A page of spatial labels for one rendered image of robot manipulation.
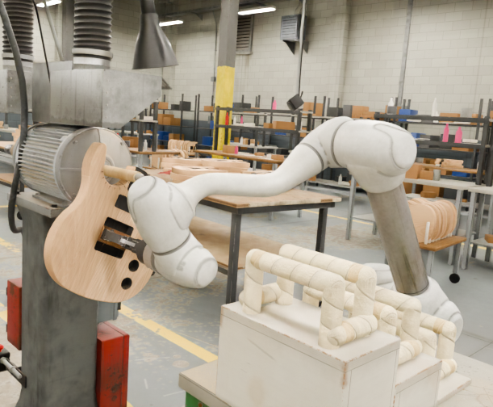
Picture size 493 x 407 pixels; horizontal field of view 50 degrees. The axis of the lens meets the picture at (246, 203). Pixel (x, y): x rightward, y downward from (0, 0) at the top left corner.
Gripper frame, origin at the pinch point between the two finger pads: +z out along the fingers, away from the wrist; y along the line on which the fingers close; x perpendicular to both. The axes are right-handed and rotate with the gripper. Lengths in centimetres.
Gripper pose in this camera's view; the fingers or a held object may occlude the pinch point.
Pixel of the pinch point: (114, 238)
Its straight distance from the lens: 157.0
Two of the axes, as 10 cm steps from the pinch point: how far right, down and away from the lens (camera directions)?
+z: -7.0, -1.5, 7.0
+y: 6.3, 3.6, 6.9
